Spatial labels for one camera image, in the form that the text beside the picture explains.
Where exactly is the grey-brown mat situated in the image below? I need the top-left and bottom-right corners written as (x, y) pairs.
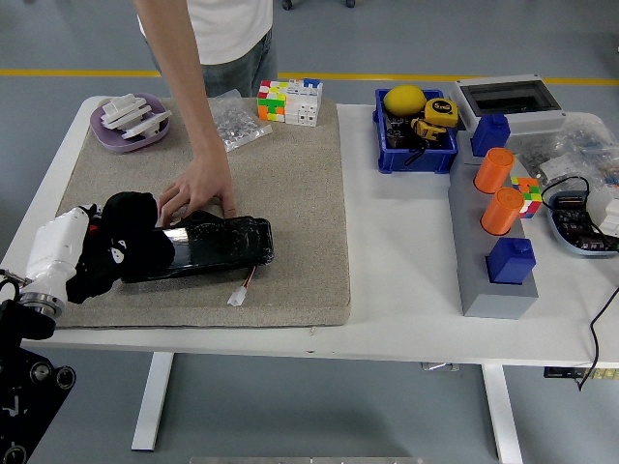
top-left (52, 96), bottom-right (351, 332)

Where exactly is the black looped cable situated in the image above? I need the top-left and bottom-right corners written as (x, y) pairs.
top-left (540, 175), bottom-right (592, 214)

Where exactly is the grey electrical enclosure box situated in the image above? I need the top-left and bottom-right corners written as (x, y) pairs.
top-left (448, 73), bottom-right (570, 136)

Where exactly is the yellow tape measure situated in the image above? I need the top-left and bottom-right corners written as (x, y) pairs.
top-left (424, 98), bottom-right (458, 130)

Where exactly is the person's right hand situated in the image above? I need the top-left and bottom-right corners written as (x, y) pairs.
top-left (157, 154), bottom-right (238, 227)

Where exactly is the black circuit module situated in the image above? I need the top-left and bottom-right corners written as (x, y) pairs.
top-left (385, 115), bottom-right (417, 150)

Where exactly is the clear bag of screws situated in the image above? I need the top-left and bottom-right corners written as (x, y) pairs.
top-left (208, 89), bottom-right (273, 154)

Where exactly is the orange cylinder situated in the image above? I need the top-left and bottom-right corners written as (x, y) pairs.
top-left (473, 147), bottom-right (515, 193)
top-left (480, 187), bottom-right (525, 237)

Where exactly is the blue block with knob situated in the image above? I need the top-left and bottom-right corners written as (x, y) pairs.
top-left (470, 113), bottom-right (511, 159)
top-left (485, 236), bottom-right (537, 286)

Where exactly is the clear bag of parts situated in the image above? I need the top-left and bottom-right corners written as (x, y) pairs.
top-left (507, 111), bottom-right (619, 194)

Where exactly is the white table leg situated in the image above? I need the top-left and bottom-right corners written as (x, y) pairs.
top-left (481, 362), bottom-right (524, 464)
top-left (131, 351), bottom-right (174, 452)

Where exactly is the white and blue block cube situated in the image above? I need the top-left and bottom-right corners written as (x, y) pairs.
top-left (283, 76), bottom-right (324, 128)

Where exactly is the black table control box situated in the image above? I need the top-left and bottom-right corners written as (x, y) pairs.
top-left (543, 366), bottom-right (619, 380)

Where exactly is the white plastic component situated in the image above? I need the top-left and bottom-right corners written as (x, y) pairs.
top-left (584, 186), bottom-right (619, 238)

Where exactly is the grey block holder base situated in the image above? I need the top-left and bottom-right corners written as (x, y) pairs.
top-left (447, 130), bottom-right (540, 320)

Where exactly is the white connector with wires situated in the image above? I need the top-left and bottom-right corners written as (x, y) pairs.
top-left (226, 268), bottom-right (258, 307)

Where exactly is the purple tray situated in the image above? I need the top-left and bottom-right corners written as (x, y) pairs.
top-left (89, 92), bottom-right (171, 155)

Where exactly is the person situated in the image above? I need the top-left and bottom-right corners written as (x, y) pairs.
top-left (133, 0), bottom-right (280, 228)

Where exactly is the small colourful puzzle cube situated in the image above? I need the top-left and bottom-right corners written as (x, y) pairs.
top-left (510, 176), bottom-right (541, 219)

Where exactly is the yellow lemon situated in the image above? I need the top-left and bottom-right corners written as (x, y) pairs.
top-left (383, 84), bottom-right (427, 117)

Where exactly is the black rag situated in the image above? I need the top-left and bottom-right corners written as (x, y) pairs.
top-left (66, 191), bottom-right (175, 305)

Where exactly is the grey-blue tray with electronics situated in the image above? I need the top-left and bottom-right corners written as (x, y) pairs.
top-left (545, 189), bottom-right (619, 257)

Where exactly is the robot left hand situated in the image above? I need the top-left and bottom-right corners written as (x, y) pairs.
top-left (24, 204), bottom-right (131, 296)

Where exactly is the white plastic bracket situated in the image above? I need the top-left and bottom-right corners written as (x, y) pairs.
top-left (119, 109), bottom-right (173, 141)
top-left (100, 94), bottom-right (152, 131)

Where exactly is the yellow and black tool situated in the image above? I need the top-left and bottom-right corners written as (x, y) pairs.
top-left (409, 117), bottom-right (445, 142)

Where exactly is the black hanging cable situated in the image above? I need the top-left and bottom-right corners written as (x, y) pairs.
top-left (575, 284), bottom-right (619, 392)

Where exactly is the blue plastic bin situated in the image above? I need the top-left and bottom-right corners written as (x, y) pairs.
top-left (372, 87), bottom-right (459, 175)

